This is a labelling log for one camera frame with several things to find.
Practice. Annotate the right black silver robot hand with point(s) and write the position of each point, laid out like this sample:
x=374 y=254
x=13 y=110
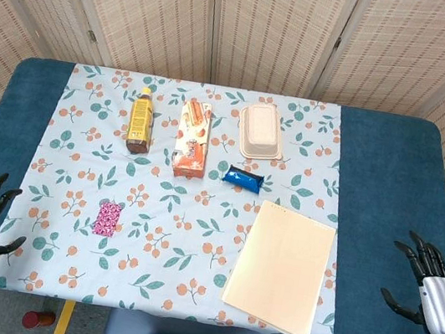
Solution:
x=443 y=308

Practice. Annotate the pink patterned pouch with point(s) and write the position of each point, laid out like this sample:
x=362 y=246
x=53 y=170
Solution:
x=107 y=220

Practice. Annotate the red cylindrical can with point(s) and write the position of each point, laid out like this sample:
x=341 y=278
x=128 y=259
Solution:
x=38 y=319

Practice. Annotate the dark blue table cover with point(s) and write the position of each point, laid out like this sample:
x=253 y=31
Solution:
x=390 y=202

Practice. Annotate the yellow floor tape strip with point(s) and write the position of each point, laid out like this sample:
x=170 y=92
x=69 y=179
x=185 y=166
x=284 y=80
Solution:
x=63 y=322

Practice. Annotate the floral light blue tablecloth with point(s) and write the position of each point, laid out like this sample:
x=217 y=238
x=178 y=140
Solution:
x=82 y=145

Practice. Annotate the beige paper folder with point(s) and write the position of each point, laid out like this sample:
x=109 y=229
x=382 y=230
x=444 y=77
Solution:
x=278 y=269

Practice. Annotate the tea bottle with yellow label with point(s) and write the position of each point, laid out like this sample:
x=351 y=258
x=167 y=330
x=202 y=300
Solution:
x=141 y=120

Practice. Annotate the brass screen hinge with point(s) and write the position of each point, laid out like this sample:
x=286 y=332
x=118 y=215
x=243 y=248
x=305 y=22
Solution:
x=337 y=41
x=93 y=35

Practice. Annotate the blue snack packet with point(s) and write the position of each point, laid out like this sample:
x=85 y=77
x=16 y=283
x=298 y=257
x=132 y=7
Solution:
x=242 y=178

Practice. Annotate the orange biscuit box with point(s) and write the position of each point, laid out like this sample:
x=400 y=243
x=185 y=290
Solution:
x=192 y=145

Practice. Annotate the beige plastic food container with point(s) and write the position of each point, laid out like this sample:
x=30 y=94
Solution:
x=261 y=128

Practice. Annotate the woven bamboo folding screen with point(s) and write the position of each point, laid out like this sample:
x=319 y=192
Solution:
x=269 y=30

